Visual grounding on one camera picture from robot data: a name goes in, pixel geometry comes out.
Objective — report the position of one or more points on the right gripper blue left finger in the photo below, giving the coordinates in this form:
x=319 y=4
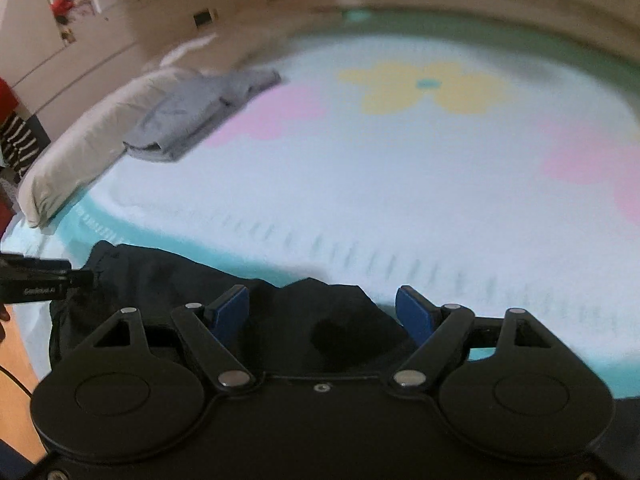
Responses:
x=207 y=331

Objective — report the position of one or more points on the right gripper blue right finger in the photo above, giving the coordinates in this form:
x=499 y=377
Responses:
x=438 y=332

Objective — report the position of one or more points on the black pants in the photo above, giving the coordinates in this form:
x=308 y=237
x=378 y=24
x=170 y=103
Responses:
x=304 y=328

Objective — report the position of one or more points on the red white striped clothing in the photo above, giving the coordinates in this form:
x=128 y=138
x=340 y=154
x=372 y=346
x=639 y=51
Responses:
x=22 y=141

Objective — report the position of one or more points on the white pillow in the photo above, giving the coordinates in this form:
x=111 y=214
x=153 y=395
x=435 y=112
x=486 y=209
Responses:
x=94 y=142

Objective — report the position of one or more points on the floral white bed blanket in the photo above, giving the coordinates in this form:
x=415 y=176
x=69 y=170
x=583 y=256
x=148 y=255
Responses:
x=485 y=165

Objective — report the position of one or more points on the folded grey garment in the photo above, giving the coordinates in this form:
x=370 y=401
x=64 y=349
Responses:
x=190 y=112

